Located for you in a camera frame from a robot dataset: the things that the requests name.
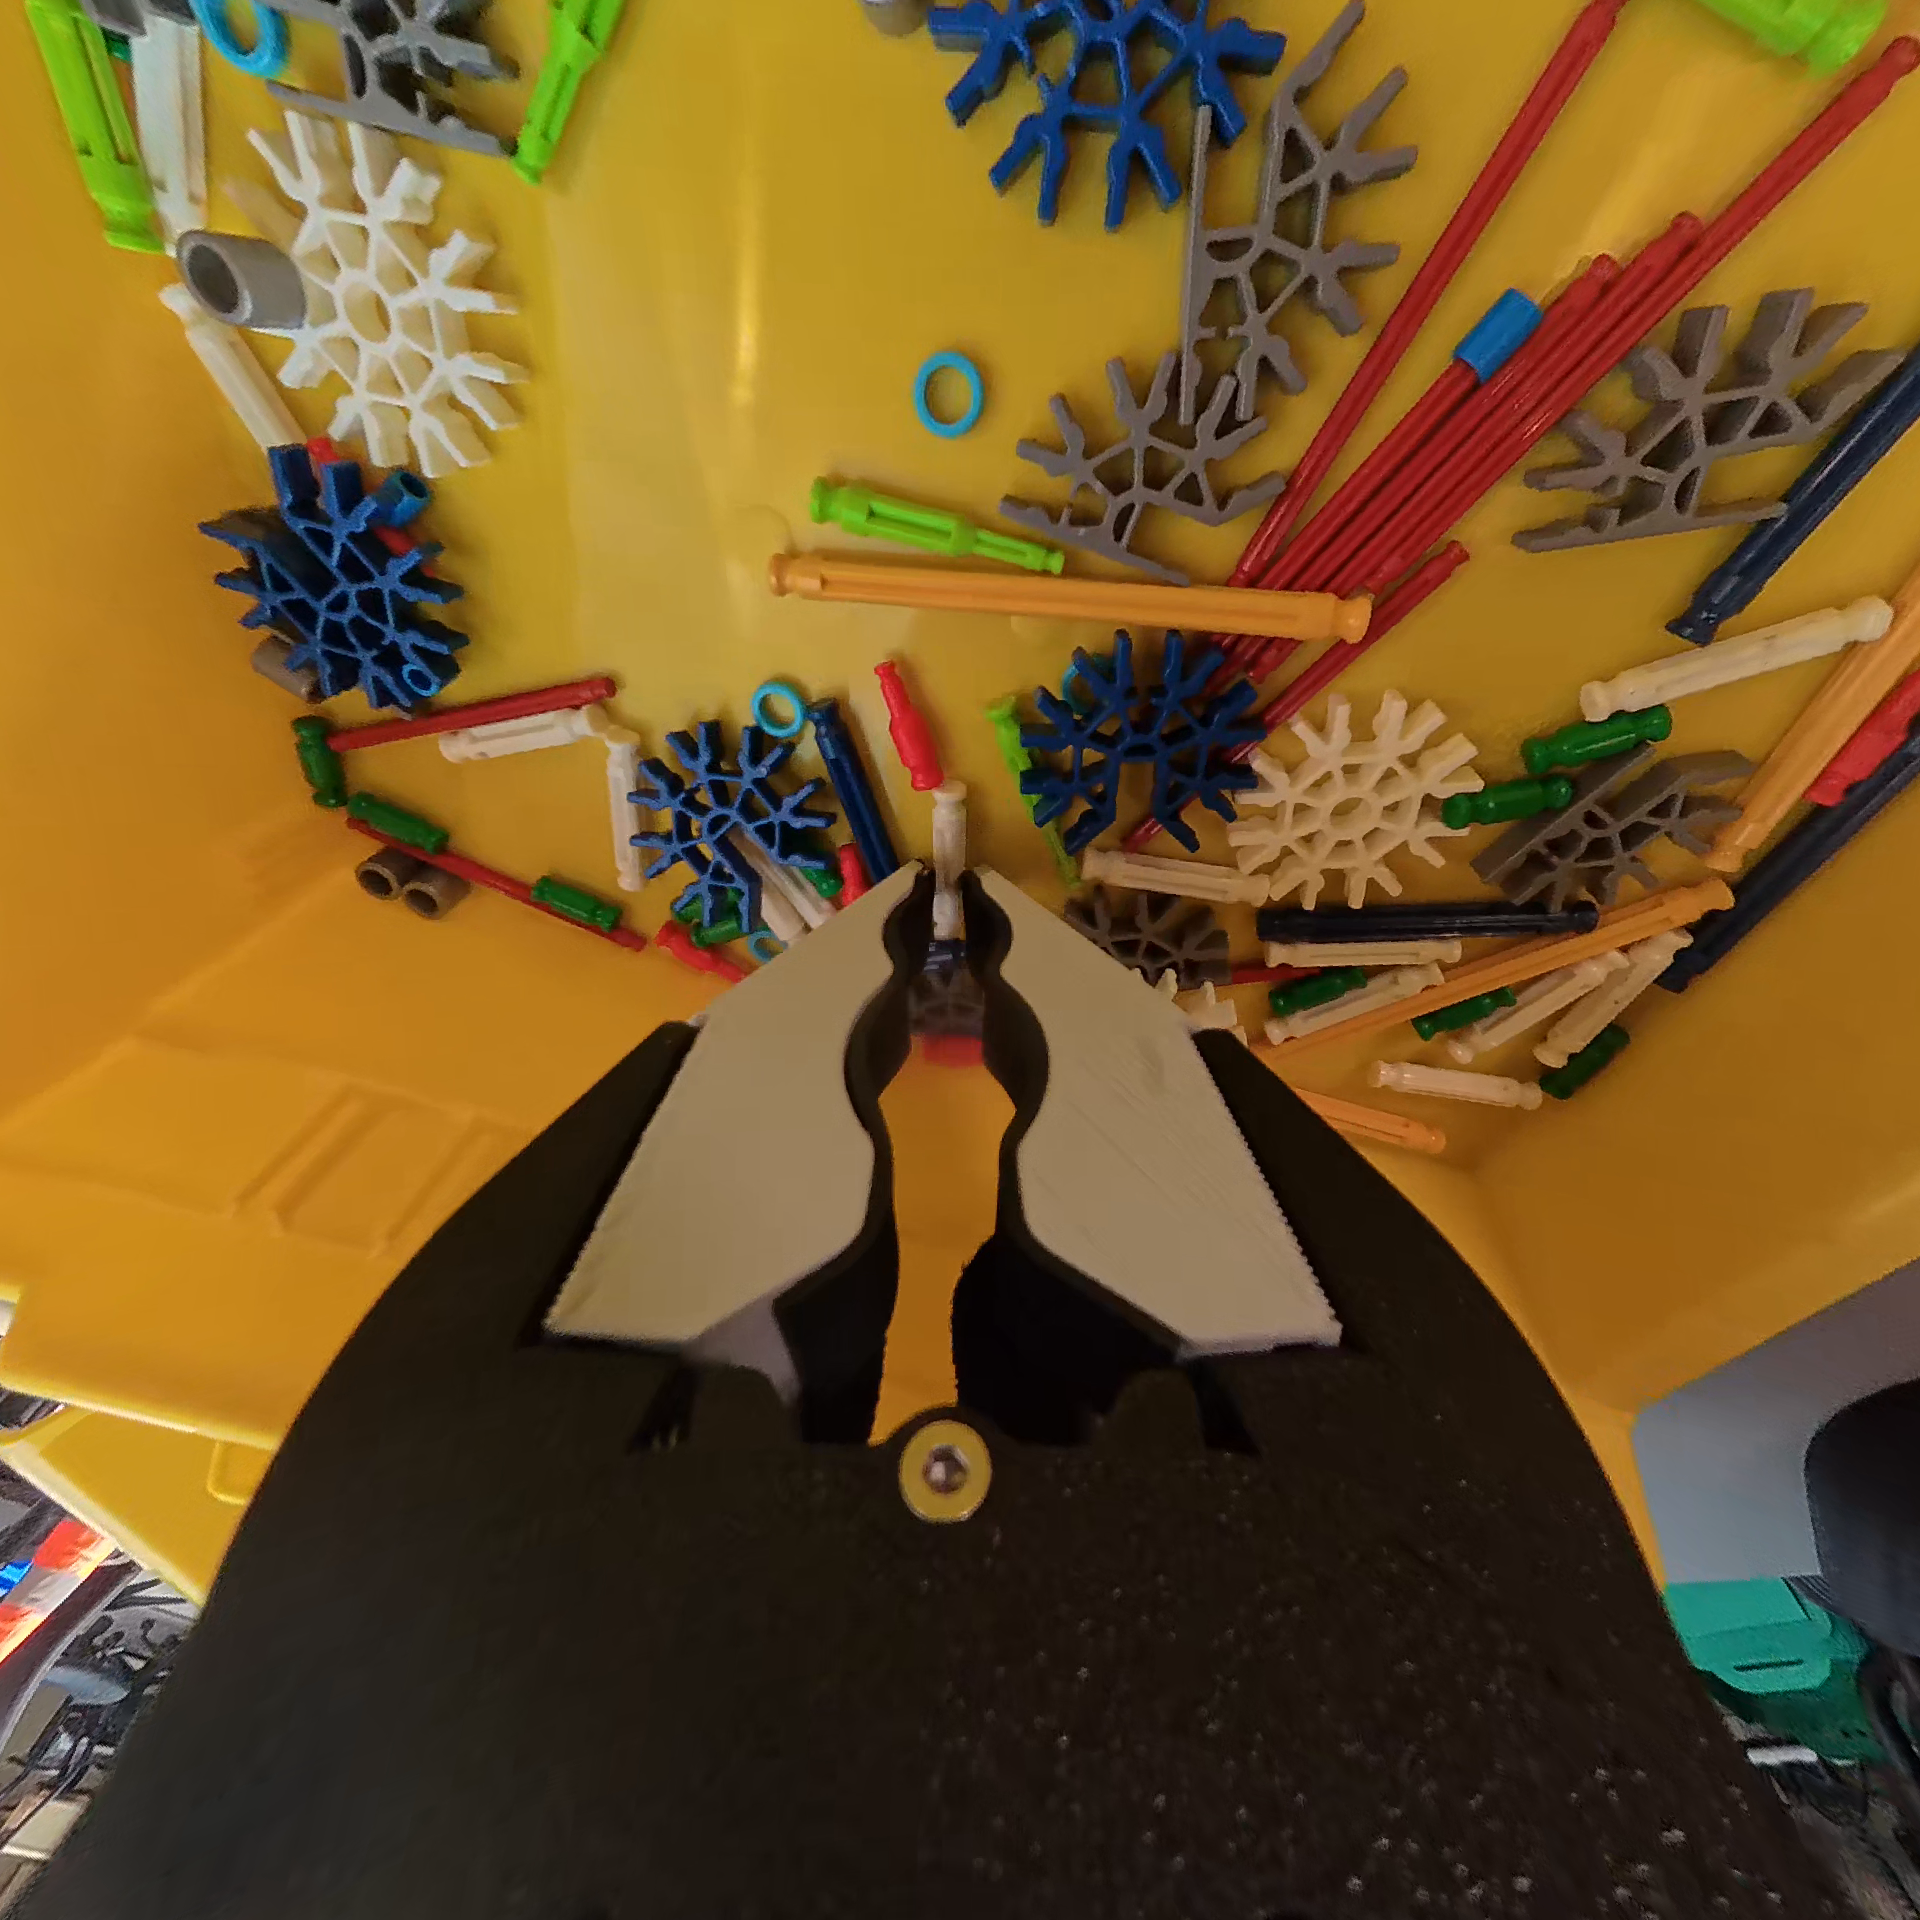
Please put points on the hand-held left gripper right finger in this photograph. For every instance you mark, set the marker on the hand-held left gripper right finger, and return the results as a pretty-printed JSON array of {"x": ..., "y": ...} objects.
[{"x": 1171, "y": 1200}]

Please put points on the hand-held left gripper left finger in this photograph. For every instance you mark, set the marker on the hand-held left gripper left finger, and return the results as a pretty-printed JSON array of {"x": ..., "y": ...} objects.
[{"x": 721, "y": 1200}]

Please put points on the short white toy rod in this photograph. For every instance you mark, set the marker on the short white toy rod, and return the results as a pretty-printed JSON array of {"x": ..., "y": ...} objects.
[{"x": 948, "y": 856}]

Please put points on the yellow bin with toy pieces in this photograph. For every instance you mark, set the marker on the yellow bin with toy pieces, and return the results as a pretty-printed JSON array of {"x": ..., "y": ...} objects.
[{"x": 750, "y": 332}]

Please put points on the pile of colourful toy pieces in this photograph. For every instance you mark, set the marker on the pile of colourful toy pieces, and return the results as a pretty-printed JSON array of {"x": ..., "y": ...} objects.
[{"x": 362, "y": 585}]

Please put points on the green plastic crate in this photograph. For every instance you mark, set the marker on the green plastic crate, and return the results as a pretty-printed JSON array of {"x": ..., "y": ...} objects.
[{"x": 1772, "y": 1666}]

